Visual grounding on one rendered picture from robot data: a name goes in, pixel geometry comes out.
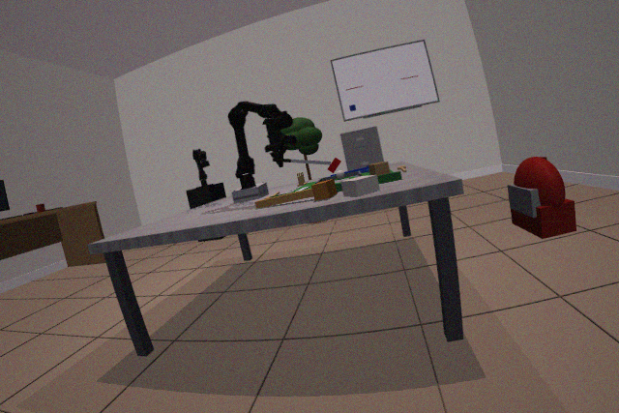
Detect green flat mat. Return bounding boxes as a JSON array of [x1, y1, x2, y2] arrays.
[[293, 172, 401, 192]]

